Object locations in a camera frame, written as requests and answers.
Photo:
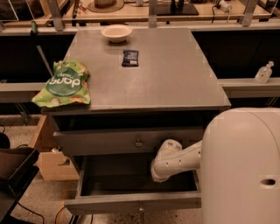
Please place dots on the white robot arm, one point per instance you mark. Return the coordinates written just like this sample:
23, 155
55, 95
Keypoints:
239, 162

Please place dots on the white bowl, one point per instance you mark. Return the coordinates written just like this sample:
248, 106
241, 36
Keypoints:
116, 33

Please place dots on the grey drawer cabinet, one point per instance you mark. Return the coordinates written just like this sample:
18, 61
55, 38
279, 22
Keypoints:
172, 86

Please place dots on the grey drawer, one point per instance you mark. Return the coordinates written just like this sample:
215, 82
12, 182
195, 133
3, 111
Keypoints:
122, 141
120, 183

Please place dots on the wooden box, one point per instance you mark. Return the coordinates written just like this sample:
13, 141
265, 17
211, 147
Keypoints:
52, 163

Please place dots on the green snack bag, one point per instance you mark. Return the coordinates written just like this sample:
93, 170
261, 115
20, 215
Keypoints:
68, 85

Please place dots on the clear soap dispenser bottle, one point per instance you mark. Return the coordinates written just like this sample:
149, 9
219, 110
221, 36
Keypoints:
264, 72

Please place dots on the black monitor base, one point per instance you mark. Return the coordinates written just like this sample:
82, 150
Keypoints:
176, 8

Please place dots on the tan hat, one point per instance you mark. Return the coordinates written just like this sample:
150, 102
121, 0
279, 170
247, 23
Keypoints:
105, 6

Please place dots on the black tray stand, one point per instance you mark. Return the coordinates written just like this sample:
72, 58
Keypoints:
17, 170

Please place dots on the dark blue snack packet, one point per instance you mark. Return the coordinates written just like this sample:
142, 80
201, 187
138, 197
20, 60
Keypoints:
130, 58

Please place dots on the white power adapter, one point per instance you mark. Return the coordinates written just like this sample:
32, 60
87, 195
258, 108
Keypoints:
225, 6

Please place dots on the grey top drawer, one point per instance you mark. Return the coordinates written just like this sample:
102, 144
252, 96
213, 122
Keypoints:
122, 141

